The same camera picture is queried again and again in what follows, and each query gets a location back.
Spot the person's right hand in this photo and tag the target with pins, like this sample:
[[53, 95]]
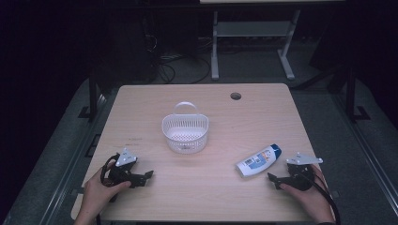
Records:
[[313, 200]]

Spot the person's left hand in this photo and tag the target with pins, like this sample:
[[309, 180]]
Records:
[[97, 193]]

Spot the black metal post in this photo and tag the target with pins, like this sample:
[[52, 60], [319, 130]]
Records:
[[93, 93], [351, 93]]

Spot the white and blue shampoo bottle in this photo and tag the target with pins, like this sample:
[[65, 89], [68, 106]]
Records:
[[258, 161]]

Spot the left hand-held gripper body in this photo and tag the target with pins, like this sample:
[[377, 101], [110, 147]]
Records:
[[120, 173]]

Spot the grey metal table frame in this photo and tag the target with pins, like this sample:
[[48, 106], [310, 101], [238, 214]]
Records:
[[253, 28]]

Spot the white plastic basket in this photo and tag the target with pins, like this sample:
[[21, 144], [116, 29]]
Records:
[[184, 146]]

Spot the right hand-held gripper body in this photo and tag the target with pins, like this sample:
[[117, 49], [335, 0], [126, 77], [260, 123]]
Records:
[[299, 175]]

